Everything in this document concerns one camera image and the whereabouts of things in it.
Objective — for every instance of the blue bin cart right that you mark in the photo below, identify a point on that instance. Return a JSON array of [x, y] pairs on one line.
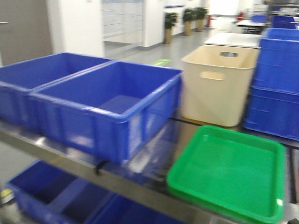
[[109, 111]]

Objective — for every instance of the blue bin cart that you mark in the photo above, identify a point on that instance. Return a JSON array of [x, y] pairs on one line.
[[109, 111], [18, 80]]

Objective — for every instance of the beige plastic basket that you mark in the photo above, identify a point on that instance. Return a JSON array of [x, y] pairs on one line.
[[216, 82]]

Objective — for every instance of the potted plant left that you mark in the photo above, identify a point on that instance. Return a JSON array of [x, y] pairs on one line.
[[169, 22]]

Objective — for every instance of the potted plant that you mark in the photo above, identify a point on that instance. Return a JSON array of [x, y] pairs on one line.
[[188, 17], [200, 13], [169, 22]]

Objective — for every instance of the green tray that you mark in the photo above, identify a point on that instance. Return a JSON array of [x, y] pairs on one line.
[[233, 173]]

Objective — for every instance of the white table background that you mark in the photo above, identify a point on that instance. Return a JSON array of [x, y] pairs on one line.
[[234, 40]]

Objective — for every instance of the blue bin bottom shelf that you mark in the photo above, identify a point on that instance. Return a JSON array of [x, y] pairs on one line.
[[54, 196]]

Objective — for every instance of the lower stacked blue crate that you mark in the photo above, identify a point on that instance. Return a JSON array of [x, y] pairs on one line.
[[273, 112]]

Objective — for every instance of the stacked blue crate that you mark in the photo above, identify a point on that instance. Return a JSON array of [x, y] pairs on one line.
[[277, 66], [273, 112]]

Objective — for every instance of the upper stacked blue crate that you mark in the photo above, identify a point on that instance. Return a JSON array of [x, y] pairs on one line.
[[277, 66]]

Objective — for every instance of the blue bin cart left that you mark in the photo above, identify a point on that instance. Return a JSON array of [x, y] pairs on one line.
[[18, 80]]

